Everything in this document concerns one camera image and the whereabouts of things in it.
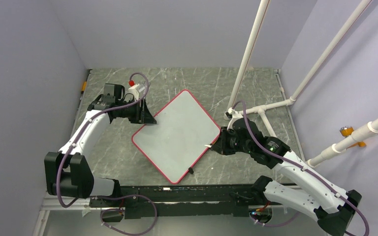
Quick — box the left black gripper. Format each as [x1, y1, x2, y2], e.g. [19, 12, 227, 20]
[116, 98, 157, 124]

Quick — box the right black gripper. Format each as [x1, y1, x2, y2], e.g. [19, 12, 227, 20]
[211, 126, 252, 155]

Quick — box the whiteboard with red frame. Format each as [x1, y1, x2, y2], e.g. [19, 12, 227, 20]
[131, 89, 220, 184]

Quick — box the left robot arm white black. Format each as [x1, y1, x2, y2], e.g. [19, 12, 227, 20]
[44, 82, 157, 207]

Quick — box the orange black screwdriver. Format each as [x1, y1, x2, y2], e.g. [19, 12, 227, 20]
[79, 69, 92, 101]

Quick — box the white PVC pipe right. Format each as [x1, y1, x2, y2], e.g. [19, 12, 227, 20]
[307, 118, 378, 168]

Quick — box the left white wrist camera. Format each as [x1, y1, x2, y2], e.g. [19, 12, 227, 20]
[128, 80, 146, 100]

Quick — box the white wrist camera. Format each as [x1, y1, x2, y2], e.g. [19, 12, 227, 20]
[128, 80, 146, 100]
[225, 108, 243, 128]

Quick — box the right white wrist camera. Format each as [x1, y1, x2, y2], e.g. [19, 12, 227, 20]
[225, 108, 243, 128]

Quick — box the white PVC pipe frame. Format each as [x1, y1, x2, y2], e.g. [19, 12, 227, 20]
[223, 0, 372, 138]

